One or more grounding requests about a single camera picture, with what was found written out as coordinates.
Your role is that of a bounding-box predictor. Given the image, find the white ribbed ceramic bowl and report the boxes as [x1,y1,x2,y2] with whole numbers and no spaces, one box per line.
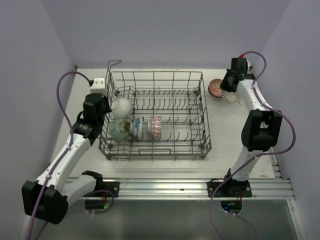
[111,98,133,119]

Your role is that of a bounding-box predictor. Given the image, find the pale green ceramic bowl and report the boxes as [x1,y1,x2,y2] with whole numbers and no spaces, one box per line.
[108,118,126,142]

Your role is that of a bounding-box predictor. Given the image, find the white bowl dark stripes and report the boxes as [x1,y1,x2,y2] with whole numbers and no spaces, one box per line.
[222,90,242,104]

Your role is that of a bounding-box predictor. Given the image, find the red diamond pattern bowl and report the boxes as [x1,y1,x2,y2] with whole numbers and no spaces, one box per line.
[149,116,162,140]

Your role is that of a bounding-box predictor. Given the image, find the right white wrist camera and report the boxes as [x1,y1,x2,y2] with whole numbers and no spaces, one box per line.
[239,53,251,73]

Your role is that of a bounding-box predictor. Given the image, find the blue zigzag ceramic bowl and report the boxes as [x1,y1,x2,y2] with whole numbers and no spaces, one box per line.
[208,78,223,99]

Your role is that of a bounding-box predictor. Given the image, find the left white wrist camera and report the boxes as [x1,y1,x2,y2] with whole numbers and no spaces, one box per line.
[90,77,107,96]

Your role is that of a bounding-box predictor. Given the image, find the grey wire dish rack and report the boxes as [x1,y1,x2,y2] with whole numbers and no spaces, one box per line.
[98,60,212,161]

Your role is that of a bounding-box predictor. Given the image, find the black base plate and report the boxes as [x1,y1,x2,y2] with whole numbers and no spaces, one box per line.
[92,181,120,198]
[206,178,253,198]

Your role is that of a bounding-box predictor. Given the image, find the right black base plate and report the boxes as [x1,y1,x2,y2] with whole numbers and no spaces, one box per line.
[206,178,253,198]

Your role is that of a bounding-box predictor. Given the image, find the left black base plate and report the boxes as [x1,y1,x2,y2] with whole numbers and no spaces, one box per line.
[92,181,120,198]

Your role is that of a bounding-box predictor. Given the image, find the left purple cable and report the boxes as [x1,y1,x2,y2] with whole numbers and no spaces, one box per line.
[26,71,92,240]

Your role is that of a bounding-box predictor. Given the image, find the brown floral ceramic bowl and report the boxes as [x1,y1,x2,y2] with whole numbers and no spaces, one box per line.
[119,119,132,137]

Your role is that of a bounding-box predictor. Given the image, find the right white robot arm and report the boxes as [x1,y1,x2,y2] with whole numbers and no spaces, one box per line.
[218,56,283,197]

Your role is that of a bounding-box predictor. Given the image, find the aluminium mounting rail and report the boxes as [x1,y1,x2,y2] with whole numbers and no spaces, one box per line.
[103,178,295,201]

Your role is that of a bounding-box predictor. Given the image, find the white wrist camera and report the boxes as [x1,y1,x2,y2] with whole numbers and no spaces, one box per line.
[239,53,251,73]
[90,77,107,96]

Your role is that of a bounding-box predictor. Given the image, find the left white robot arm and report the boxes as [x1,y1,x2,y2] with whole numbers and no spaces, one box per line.
[21,93,111,225]

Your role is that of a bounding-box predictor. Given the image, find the blue floral white bowl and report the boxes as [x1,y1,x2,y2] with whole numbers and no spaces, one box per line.
[129,117,143,141]

